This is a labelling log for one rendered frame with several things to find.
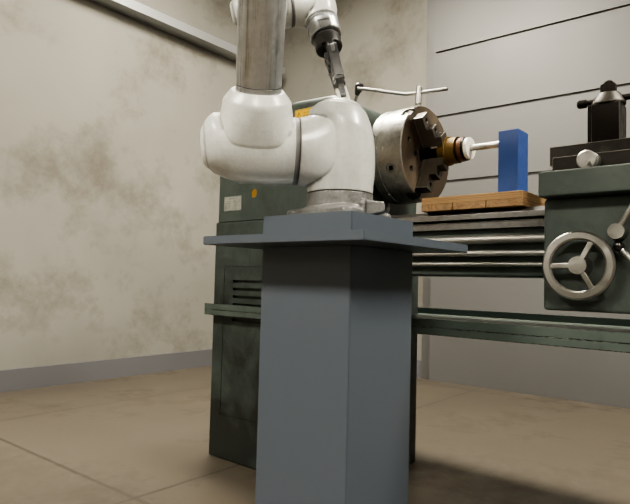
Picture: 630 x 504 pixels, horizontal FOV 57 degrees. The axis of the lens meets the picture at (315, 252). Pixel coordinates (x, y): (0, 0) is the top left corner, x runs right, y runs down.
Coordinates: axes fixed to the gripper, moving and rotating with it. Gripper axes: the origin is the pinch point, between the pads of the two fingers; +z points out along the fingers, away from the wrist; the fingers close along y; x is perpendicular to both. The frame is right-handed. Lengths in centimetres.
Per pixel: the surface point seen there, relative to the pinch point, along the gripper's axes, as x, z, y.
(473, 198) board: 30.1, 27.4, -19.0
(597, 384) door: 128, 75, -211
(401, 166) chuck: 17.0, 5.9, -32.7
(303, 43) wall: 24, -246, -264
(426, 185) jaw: 24.0, 11.7, -37.9
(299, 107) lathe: -9.1, -25.7, -36.3
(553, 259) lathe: 38, 53, -4
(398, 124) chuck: 19.3, -7.2, -29.8
